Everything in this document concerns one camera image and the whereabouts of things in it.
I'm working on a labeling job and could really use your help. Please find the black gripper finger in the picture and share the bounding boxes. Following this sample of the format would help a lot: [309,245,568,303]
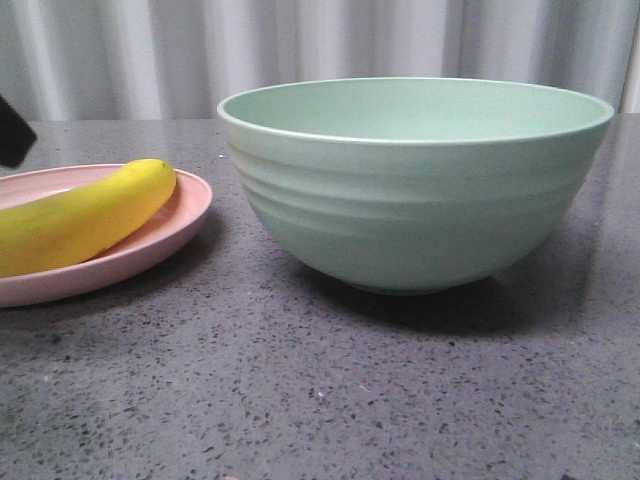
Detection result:
[0,96,37,168]

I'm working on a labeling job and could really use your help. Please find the green ribbed bowl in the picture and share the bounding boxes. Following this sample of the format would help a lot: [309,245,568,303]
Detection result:
[217,78,615,295]

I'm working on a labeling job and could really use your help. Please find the pink plate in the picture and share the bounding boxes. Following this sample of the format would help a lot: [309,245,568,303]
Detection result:
[1,164,212,308]

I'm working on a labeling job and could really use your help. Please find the yellow banana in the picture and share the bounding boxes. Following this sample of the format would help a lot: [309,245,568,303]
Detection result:
[1,159,177,278]

